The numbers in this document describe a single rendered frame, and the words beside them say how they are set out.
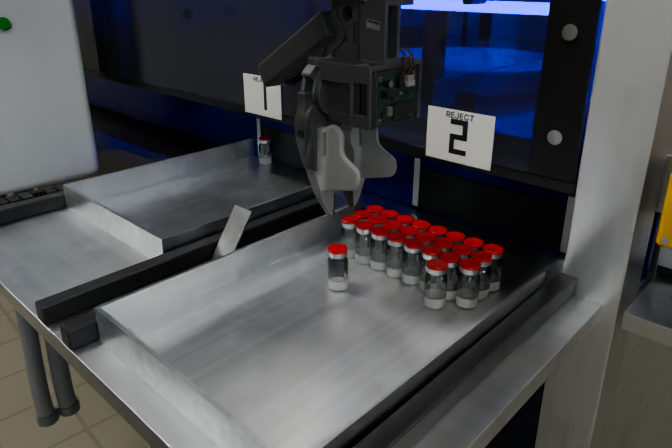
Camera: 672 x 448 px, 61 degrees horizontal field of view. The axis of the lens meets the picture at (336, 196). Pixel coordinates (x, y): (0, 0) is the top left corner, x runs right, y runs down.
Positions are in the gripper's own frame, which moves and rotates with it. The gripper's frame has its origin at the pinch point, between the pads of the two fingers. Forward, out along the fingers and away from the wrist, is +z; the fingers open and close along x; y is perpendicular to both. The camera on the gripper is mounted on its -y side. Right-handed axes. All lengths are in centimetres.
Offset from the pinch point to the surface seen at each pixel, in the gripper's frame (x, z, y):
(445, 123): 15.7, -5.0, 2.1
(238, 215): -2.5, 5.2, -13.2
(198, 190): 6.1, 10.1, -34.9
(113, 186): -3.6, 8.8, -42.5
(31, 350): -8, 58, -88
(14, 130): -5, 6, -77
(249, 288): -6.9, 10.1, -6.0
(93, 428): 6, 98, -100
